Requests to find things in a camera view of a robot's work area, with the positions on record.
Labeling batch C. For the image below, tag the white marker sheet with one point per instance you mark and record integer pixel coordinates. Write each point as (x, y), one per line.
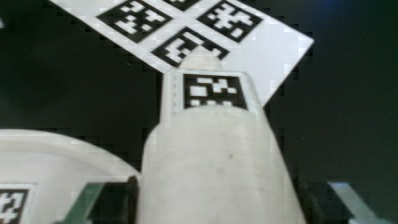
(162, 28)

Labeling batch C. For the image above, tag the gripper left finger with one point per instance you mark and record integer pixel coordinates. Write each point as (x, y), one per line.
(105, 205)

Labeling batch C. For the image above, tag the white round table top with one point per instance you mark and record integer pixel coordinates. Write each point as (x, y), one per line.
(50, 164)

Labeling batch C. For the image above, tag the white cylindrical table leg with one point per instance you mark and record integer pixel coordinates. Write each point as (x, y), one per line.
(215, 180)

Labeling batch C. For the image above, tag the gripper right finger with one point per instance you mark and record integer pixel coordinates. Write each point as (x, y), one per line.
(332, 204)

